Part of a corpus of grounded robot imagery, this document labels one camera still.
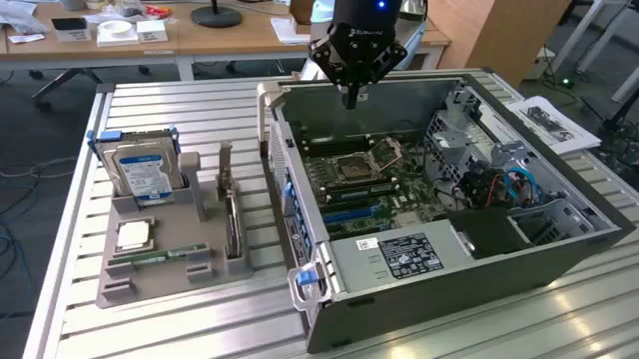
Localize wooden cabinet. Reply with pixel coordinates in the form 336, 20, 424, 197
436, 0, 573, 87

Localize black NVIDIA graphics card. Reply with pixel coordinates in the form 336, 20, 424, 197
216, 141, 248, 261

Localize blue case release latch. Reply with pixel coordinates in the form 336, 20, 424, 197
293, 269, 318, 288

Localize blue floor cable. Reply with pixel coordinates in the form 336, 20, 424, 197
0, 179, 41, 322

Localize black chair base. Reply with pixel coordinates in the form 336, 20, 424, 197
29, 66, 106, 111

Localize grey plastic parts rack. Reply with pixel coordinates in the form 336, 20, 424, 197
94, 151, 256, 310

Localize red data wire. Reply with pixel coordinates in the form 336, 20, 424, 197
489, 174, 505, 205

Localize white box with black top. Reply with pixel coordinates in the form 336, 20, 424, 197
50, 17, 93, 43

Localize metal socket cover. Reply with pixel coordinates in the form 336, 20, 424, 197
369, 137, 402, 169

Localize white tape roll on box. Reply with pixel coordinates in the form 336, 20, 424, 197
94, 20, 140, 48

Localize wooden office desk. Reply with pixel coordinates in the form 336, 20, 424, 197
0, 0, 180, 72
176, 0, 453, 72

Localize metal disk bay cage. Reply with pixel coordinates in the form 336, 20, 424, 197
422, 88, 500, 195

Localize grey power supply unit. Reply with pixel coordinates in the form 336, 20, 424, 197
328, 219, 474, 295

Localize small metal drive bay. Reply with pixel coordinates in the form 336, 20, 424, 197
508, 197, 597, 246

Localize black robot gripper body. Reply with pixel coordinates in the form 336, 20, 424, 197
326, 0, 400, 82

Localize installed RAM stick with label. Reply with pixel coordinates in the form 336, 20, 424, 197
322, 181, 398, 205

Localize CPU socket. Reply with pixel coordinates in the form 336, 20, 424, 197
333, 153, 382, 180

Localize blue data wire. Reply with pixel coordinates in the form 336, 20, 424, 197
501, 167, 544, 206

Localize printed paper stack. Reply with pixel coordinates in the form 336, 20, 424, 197
505, 96, 602, 154

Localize green Dell motherboard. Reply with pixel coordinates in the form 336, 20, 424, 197
286, 123, 450, 240

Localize hard disk in blue caddy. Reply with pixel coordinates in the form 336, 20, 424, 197
85, 129, 181, 206

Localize loose white papers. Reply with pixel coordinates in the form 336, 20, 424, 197
270, 16, 313, 46

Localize green RAM stick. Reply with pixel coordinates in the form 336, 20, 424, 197
108, 242, 208, 266

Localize silver CPU chip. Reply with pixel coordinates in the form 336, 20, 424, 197
114, 221, 153, 251

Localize white floor cable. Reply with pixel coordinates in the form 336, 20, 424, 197
0, 156, 76, 179

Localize dark grey open PC case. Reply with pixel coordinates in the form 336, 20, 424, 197
256, 73, 637, 355

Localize white table frame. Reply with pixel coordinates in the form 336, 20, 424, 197
545, 0, 639, 102

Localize plain white box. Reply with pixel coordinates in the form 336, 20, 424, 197
134, 19, 168, 44

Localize black round lamp base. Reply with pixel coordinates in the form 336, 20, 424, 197
190, 0, 244, 28

